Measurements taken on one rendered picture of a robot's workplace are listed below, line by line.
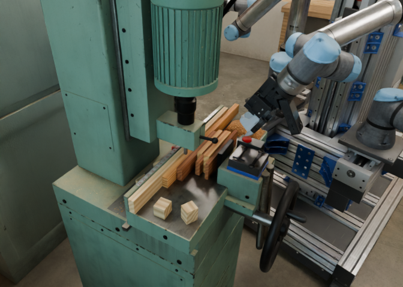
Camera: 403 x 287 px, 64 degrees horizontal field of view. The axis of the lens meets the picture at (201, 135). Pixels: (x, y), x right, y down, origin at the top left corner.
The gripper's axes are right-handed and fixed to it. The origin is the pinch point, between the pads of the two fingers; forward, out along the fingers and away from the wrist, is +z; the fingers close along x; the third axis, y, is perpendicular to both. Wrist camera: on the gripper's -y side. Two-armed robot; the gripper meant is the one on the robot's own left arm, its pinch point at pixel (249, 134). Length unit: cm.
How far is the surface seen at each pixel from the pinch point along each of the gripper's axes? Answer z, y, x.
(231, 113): 17.4, 9.2, -25.0
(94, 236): 57, 16, 31
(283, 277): 80, -69, -32
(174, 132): 9.4, 17.2, 11.9
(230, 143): 6.6, 2.3, 1.6
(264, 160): 0.0, -8.2, 4.6
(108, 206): 38, 18, 29
